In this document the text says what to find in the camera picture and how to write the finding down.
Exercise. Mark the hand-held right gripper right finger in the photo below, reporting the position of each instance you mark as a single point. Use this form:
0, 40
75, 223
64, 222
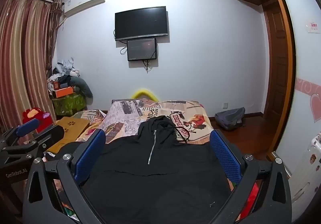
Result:
225, 156

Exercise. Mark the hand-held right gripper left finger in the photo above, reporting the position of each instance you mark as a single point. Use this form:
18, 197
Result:
92, 153

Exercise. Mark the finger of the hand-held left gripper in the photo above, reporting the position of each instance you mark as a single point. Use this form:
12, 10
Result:
47, 136
27, 125

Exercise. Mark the black zip hoodie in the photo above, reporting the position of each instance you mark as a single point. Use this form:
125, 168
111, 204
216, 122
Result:
155, 184

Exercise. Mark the red plush toy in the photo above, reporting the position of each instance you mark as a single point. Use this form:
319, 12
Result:
31, 115

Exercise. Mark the grey backpack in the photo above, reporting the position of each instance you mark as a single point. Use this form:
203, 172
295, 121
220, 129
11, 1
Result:
229, 118

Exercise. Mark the bed with printed blanket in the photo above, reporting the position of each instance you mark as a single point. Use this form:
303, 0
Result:
125, 118

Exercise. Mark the orange box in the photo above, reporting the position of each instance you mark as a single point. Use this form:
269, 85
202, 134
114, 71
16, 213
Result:
65, 91

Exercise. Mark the pile of household clutter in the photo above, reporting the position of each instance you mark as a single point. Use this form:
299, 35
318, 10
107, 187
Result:
61, 73

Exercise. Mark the striped red curtain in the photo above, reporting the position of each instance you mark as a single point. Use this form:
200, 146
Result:
22, 63

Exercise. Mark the yellow curved cushion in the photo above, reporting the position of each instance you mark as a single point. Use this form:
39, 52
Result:
144, 93

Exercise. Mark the white appliance with stickers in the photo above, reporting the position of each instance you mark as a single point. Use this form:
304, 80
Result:
308, 163

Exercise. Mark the brown wooden door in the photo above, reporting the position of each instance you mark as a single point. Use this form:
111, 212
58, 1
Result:
275, 68

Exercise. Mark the white wardrobe sliding door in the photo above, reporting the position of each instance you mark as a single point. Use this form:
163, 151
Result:
303, 63

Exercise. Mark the white air conditioner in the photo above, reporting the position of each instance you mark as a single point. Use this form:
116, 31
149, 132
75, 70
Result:
82, 1

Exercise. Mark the white wall socket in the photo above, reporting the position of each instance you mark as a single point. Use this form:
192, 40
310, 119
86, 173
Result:
225, 105

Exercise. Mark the small black wall monitor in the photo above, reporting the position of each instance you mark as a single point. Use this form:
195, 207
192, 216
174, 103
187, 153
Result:
141, 49

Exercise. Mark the black wall television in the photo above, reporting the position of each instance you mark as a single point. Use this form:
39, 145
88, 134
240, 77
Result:
141, 23

